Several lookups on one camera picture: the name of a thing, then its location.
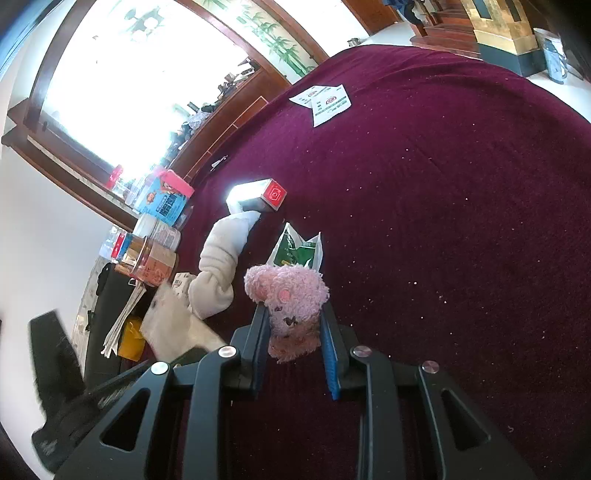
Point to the white bucket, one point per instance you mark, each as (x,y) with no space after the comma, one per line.
(551,55)

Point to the orange snack jar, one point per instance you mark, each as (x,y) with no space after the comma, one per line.
(154,263)

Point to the wooden sideboard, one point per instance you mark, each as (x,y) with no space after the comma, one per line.
(240,115)

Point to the green and white packet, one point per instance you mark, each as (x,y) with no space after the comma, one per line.
(298,249)

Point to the red print plastic bag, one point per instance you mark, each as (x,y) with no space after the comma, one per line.
(175,323)

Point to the rolled white sock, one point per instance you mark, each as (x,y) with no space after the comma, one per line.
(221,267)

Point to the gold pillar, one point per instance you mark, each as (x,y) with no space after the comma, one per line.
(503,32)

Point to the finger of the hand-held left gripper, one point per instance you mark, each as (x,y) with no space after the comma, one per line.
(187,355)

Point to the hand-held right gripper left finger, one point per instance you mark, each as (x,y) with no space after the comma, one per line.
(258,350)

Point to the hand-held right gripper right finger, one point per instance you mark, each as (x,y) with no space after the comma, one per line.
(330,364)

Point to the small patterned box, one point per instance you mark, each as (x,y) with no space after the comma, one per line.
(183,284)

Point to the black bag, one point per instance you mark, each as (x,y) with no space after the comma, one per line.
(99,277)

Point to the white lidded jar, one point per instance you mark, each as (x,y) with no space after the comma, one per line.
(157,230)

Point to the maroon tablecloth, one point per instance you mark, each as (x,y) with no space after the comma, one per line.
(461,230)

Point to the red and white box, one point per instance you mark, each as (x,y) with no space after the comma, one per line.
(263,196)

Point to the red lid snack jar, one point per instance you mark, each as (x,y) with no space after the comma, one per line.
(117,244)

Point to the blue label snack tub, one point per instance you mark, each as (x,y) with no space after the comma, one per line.
(166,198)

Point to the pink plush toy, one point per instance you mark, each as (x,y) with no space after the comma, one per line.
(291,295)

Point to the white printed card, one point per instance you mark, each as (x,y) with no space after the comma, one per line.
(314,94)
(330,110)

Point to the stack of papers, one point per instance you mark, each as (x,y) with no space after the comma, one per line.
(122,323)

